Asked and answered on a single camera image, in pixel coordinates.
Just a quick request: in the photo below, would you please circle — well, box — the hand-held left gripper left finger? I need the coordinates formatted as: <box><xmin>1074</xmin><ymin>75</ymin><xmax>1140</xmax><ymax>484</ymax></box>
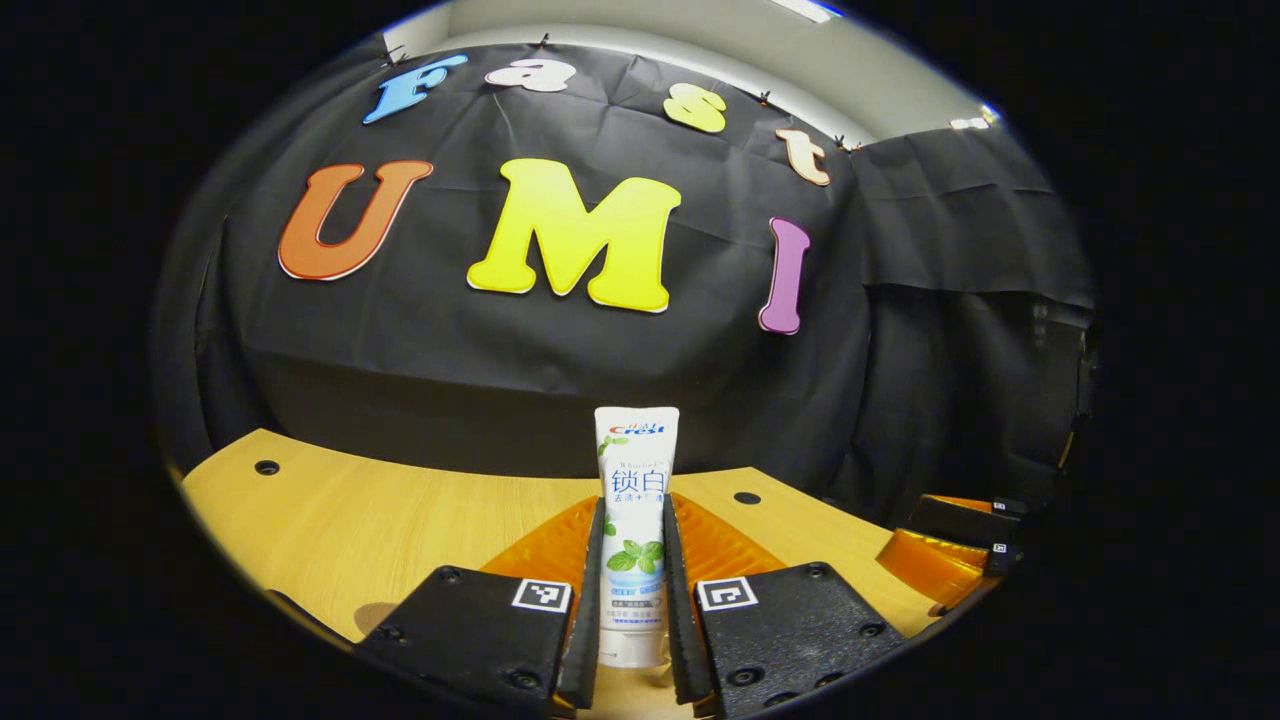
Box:
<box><xmin>355</xmin><ymin>497</ymin><xmax>606</xmax><ymax>717</ymax></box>

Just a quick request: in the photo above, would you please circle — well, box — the white toothpaste tube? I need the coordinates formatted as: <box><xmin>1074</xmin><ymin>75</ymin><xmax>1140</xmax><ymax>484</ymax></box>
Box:
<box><xmin>594</xmin><ymin>405</ymin><xmax>681</xmax><ymax>669</ymax></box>

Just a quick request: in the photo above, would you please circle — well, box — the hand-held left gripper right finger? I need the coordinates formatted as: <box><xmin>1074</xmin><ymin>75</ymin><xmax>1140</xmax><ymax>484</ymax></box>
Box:
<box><xmin>662</xmin><ymin>492</ymin><xmax>906</xmax><ymax>719</ymax></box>

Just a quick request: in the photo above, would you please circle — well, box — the black backdrop cloth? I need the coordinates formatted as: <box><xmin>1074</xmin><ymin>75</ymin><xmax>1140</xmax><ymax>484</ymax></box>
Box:
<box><xmin>150</xmin><ymin>40</ymin><xmax>1096</xmax><ymax>526</ymax></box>

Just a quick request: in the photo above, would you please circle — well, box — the wooden desktop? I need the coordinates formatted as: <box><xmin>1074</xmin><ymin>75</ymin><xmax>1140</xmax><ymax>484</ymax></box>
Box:
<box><xmin>180</xmin><ymin>428</ymin><xmax>1001</xmax><ymax>720</ymax></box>

